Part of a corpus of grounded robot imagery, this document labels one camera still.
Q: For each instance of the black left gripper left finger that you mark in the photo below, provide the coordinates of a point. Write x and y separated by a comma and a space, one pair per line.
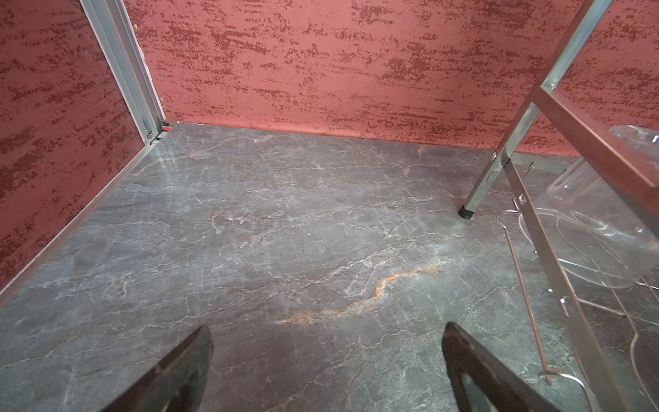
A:
176, 383

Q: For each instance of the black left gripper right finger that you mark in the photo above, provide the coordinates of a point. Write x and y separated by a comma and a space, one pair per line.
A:
480, 381

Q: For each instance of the steel two-tier dish rack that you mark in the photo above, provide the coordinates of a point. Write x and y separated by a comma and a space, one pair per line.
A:
597, 347

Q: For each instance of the clear glass cup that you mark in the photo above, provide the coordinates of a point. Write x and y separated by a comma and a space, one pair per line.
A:
594, 234

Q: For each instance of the aluminium corner post left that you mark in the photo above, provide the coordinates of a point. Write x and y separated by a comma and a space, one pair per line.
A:
111, 24

